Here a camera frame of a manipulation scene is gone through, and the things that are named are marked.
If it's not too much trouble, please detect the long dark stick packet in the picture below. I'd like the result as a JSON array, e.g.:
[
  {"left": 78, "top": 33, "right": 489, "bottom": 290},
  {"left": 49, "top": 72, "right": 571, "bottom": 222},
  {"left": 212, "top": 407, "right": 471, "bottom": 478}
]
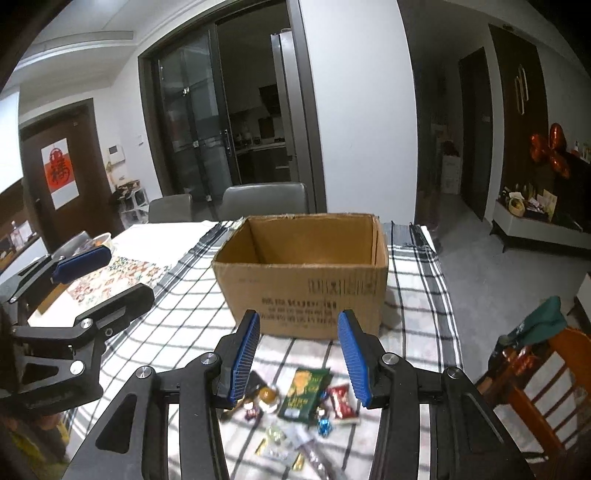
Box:
[{"left": 295, "top": 438, "right": 343, "bottom": 480}]

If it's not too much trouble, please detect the white low sideboard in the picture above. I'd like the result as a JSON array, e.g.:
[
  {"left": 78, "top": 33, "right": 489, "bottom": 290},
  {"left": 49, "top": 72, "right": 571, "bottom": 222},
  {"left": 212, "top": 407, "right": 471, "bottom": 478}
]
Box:
[{"left": 490, "top": 198, "right": 591, "bottom": 254}]

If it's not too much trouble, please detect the dark wardrobe with long handles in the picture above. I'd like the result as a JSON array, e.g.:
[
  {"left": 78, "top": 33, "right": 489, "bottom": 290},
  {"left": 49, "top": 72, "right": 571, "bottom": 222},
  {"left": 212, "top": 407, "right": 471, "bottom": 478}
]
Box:
[{"left": 488, "top": 23, "right": 555, "bottom": 197}]

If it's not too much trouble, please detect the narrow grey chair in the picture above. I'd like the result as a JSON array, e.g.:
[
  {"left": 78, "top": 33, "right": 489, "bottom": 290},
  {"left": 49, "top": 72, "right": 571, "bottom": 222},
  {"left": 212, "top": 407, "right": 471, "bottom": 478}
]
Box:
[{"left": 148, "top": 194, "right": 193, "bottom": 224}]

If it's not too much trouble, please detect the black white checked tablecloth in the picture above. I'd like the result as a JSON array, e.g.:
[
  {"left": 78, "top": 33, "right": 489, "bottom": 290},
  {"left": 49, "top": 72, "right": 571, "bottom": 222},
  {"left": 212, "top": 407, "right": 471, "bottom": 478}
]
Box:
[{"left": 69, "top": 219, "right": 462, "bottom": 480}]

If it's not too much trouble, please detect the white storage rack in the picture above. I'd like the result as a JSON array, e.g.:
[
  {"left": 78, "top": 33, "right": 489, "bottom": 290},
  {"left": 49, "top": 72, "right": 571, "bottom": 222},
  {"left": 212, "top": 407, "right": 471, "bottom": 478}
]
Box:
[{"left": 115, "top": 180, "right": 151, "bottom": 227}]

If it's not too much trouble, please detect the red white door poster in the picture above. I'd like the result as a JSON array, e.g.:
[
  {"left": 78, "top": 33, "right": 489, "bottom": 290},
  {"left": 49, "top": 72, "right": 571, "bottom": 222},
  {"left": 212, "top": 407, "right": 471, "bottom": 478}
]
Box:
[{"left": 41, "top": 137, "right": 78, "bottom": 209}]

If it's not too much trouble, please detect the wide grey chair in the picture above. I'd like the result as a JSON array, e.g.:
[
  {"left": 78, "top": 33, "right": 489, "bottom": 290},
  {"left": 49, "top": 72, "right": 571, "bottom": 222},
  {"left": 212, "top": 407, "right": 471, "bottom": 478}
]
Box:
[{"left": 222, "top": 182, "right": 309, "bottom": 221}]

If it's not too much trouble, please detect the brown entrance door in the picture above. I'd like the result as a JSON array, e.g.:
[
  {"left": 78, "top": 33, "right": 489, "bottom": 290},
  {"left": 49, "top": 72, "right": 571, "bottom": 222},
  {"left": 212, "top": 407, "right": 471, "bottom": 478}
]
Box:
[{"left": 19, "top": 104, "right": 125, "bottom": 245}]

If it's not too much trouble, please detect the dark green cloth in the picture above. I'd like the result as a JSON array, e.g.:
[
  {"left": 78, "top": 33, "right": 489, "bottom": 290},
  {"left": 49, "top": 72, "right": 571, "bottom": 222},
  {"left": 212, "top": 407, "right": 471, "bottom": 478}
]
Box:
[{"left": 507, "top": 296, "right": 568, "bottom": 348}]

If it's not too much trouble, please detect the tile print table cloth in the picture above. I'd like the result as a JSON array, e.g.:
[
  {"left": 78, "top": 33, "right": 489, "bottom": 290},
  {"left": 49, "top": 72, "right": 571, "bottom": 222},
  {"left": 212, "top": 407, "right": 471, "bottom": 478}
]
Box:
[{"left": 28, "top": 222, "right": 218, "bottom": 319}]

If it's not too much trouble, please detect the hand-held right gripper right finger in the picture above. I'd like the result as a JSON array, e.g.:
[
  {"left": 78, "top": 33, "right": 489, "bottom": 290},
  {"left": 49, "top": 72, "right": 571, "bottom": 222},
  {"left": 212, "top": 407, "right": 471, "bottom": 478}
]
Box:
[{"left": 337, "top": 309, "right": 536, "bottom": 480}]

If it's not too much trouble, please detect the round golden candy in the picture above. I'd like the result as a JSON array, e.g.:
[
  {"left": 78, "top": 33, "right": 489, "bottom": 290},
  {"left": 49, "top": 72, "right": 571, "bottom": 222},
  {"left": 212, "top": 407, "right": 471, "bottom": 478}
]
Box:
[{"left": 256, "top": 387, "right": 280, "bottom": 412}]

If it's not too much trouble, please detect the sliding glass door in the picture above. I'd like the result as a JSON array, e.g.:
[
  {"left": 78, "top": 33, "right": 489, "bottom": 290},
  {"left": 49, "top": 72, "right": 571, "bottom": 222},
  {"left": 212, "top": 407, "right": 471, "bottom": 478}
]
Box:
[{"left": 141, "top": 23, "right": 243, "bottom": 219}]

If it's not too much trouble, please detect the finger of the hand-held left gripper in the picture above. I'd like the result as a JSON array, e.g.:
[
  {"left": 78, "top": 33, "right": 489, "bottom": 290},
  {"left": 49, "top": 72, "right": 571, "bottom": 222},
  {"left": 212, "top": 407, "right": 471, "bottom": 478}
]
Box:
[
  {"left": 0, "top": 244, "right": 115, "bottom": 306},
  {"left": 9, "top": 284, "right": 155, "bottom": 352}
]

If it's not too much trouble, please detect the green snack packet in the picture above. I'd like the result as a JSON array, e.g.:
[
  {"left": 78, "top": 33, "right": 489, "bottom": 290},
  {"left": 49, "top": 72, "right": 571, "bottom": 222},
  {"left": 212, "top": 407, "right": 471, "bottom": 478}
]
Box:
[{"left": 277, "top": 367, "right": 333, "bottom": 423}]

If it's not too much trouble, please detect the dark wooden room door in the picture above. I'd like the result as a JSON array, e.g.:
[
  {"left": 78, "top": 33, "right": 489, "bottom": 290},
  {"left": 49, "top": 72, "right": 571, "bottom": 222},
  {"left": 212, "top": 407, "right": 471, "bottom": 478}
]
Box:
[{"left": 459, "top": 46, "right": 493, "bottom": 222}]

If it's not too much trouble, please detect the orange wooden chair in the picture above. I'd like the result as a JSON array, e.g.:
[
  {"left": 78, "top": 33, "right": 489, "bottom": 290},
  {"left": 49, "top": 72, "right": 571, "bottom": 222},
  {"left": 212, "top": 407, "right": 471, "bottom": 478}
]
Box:
[{"left": 478, "top": 327, "right": 591, "bottom": 467}]

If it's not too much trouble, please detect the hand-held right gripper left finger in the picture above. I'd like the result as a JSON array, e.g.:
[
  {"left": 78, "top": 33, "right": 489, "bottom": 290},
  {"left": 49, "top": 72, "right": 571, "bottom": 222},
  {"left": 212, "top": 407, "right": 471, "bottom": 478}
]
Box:
[{"left": 62, "top": 309, "right": 262, "bottom": 480}]

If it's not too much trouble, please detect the red snack packet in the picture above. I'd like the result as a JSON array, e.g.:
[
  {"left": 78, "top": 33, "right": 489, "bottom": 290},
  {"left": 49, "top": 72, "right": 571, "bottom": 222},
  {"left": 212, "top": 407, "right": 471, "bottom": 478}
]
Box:
[{"left": 327, "top": 384, "right": 362, "bottom": 424}]

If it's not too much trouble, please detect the yellow white snack packet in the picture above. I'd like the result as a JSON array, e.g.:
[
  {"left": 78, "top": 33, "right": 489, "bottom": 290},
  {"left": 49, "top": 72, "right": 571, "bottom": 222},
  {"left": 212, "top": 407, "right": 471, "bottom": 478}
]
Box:
[{"left": 253, "top": 425, "right": 296, "bottom": 462}]

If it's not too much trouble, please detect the brown cardboard box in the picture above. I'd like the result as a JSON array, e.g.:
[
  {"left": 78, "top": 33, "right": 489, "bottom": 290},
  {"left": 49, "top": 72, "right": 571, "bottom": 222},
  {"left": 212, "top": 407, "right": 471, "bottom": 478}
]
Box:
[{"left": 211, "top": 212, "right": 390, "bottom": 340}]

